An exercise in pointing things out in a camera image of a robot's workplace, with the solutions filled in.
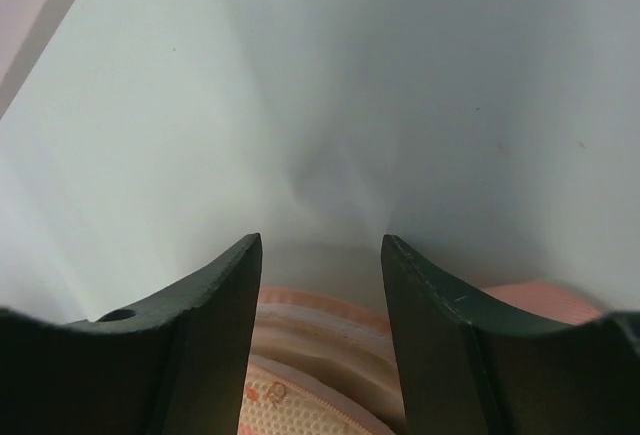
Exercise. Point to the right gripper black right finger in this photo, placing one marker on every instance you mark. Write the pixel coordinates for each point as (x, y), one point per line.
(469, 363)

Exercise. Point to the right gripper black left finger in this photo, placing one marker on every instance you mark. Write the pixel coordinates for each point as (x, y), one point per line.
(171, 363)

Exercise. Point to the floral mesh laundry bag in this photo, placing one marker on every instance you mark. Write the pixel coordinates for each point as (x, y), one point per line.
(320, 365)

